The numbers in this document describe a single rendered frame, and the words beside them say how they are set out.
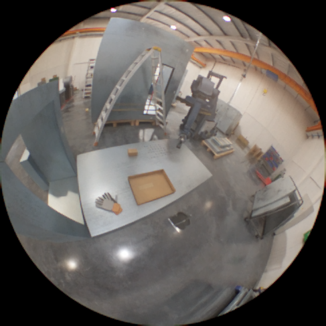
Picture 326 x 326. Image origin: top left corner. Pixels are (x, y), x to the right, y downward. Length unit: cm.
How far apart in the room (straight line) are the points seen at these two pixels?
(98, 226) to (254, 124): 1207
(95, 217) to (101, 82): 273
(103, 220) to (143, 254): 86
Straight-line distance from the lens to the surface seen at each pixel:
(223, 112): 798
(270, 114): 1200
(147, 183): 108
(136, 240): 157
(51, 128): 142
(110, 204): 93
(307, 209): 515
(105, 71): 289
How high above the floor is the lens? 156
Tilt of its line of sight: 44 degrees down
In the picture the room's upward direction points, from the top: 25 degrees clockwise
